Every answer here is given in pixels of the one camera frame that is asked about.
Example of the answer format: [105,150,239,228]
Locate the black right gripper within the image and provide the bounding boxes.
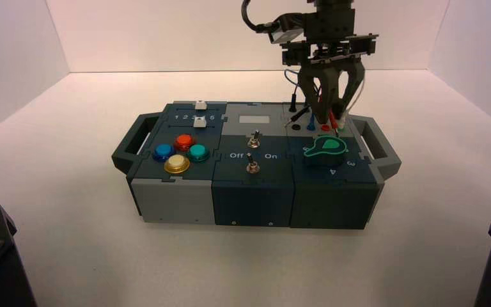
[283,9,378,125]

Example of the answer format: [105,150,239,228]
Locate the red banana plug wire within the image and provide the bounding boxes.
[315,84,340,138]

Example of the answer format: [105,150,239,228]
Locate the green rotary selector knob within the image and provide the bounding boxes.
[303,136,349,169]

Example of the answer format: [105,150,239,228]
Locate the white rectangular display screen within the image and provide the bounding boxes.
[239,114,270,125]

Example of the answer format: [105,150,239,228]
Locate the dark teal grey task box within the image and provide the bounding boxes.
[111,100,402,230]

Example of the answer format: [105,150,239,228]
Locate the teal round push button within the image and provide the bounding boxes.
[186,144,211,163]

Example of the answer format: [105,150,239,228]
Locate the red round push button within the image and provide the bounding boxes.
[173,134,197,152]

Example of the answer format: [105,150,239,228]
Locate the yellow round push button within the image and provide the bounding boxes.
[164,154,191,175]

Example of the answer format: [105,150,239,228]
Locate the blue round push button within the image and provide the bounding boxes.
[152,144,176,162]

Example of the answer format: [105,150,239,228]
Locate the white banana plug wire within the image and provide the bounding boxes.
[338,91,363,131]

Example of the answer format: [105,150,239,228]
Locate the blue banana plug wire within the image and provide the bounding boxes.
[284,68,319,132]

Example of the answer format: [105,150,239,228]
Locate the black banana plug wire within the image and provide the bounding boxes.
[284,78,314,128]

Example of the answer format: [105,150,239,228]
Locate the black camera cable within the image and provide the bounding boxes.
[241,0,274,34]

